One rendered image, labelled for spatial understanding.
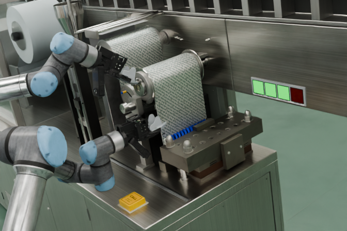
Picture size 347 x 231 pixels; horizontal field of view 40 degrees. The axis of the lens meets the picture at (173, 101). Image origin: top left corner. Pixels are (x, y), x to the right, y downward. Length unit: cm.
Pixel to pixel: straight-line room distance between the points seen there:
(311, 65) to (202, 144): 49
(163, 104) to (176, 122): 11
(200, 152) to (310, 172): 193
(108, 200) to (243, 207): 52
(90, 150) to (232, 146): 54
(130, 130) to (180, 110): 25
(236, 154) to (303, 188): 160
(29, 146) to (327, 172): 256
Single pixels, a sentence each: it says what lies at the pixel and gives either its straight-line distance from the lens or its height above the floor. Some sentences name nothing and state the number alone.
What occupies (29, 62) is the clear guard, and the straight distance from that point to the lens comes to 269.
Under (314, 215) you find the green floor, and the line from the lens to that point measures 317.
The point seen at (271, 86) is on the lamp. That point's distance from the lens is 181.
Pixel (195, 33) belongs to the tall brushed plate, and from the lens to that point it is 204.
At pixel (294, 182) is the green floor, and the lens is 350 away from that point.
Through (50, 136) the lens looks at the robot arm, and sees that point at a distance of 140.
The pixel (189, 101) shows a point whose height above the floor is 114.
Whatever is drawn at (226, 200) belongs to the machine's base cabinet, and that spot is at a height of 82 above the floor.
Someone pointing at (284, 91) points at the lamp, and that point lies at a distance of 177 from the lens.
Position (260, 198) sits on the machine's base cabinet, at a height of 73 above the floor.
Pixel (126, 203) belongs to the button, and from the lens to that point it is 175.
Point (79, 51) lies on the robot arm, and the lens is 167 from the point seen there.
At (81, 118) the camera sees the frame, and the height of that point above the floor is 107.
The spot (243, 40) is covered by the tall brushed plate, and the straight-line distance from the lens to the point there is 184.
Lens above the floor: 182
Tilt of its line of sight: 20 degrees down
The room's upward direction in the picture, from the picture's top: 10 degrees counter-clockwise
